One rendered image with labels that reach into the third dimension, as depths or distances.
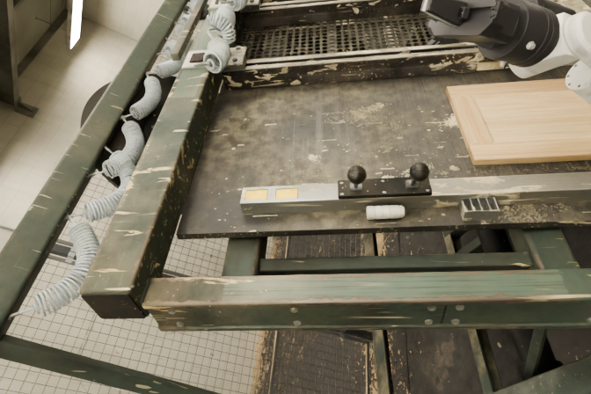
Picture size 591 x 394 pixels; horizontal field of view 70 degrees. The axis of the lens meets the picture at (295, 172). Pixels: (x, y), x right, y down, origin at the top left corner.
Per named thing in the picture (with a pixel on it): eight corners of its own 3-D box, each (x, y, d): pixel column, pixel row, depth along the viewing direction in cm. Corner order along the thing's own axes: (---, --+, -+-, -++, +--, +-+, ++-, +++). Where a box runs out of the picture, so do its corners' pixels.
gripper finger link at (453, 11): (428, -10, 55) (463, 3, 58) (422, 16, 56) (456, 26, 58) (436, -11, 54) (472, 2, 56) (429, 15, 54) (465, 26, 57)
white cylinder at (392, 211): (367, 222, 91) (404, 221, 91) (367, 214, 89) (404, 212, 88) (366, 212, 93) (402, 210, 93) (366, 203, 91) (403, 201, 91)
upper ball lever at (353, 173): (365, 196, 93) (368, 181, 80) (347, 197, 93) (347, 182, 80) (363, 179, 94) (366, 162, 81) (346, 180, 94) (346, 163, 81)
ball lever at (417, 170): (420, 193, 91) (432, 178, 79) (403, 194, 92) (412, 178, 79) (419, 177, 92) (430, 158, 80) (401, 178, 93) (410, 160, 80)
